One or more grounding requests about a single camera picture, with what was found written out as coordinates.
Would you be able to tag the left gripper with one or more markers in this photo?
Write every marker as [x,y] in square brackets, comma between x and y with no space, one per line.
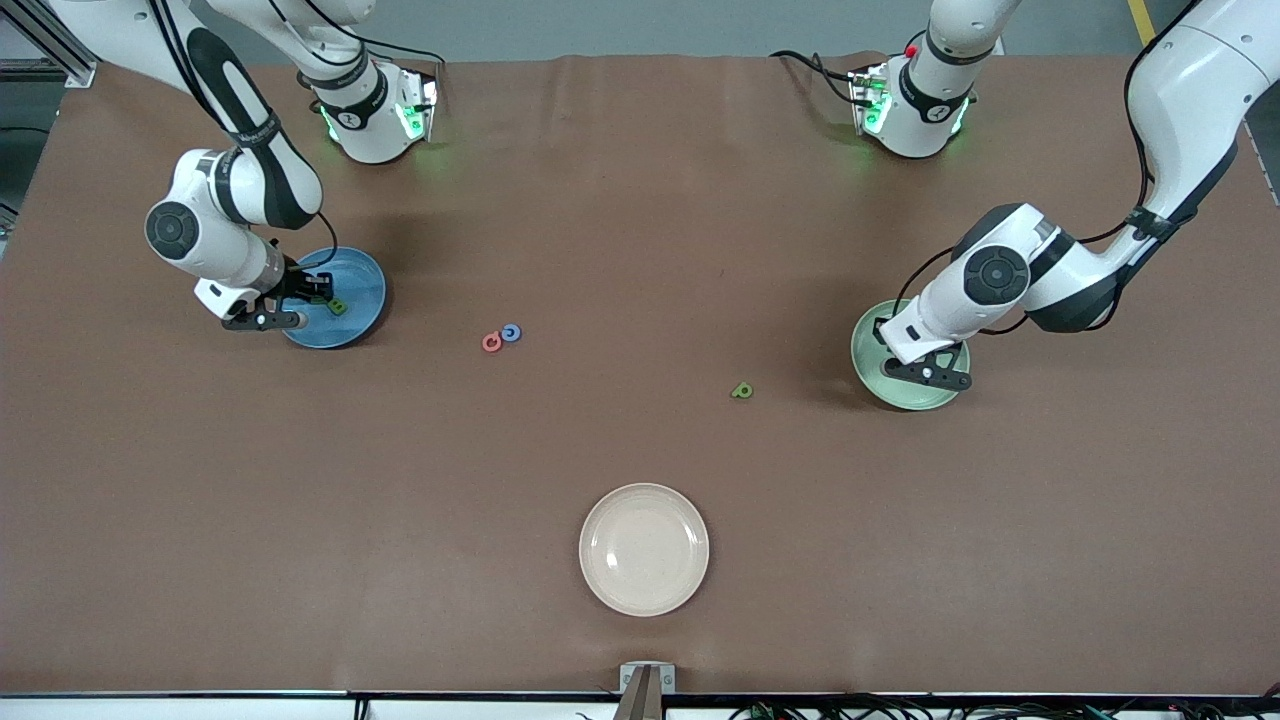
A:
[878,331]

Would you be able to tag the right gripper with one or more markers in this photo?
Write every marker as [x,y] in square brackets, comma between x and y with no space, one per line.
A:
[298,285]

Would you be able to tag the green foam letter p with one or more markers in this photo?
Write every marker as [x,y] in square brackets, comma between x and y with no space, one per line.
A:
[740,390]

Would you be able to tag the red foam letter Q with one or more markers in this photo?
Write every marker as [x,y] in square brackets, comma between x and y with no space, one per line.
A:
[485,343]

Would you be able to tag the blue foam letter G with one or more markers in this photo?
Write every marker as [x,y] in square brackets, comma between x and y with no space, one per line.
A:
[504,333]

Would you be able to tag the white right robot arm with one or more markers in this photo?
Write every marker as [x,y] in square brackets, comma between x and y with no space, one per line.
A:
[172,230]

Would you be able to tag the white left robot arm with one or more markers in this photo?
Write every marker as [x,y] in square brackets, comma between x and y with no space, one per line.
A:
[1190,90]

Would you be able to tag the green plate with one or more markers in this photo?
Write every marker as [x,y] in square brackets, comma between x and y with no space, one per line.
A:
[866,358]

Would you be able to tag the blue plate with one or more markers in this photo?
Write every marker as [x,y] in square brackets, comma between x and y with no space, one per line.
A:
[360,290]

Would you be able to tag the beige plate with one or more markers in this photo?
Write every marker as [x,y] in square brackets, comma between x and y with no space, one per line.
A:
[644,550]

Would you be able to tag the brown table cover sheet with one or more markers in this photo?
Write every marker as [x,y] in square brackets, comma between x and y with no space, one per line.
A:
[640,440]

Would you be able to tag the aluminium frame profile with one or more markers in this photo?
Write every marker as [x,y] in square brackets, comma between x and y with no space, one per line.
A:
[80,74]

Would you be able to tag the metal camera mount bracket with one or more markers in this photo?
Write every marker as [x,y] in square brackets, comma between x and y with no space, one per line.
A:
[647,690]

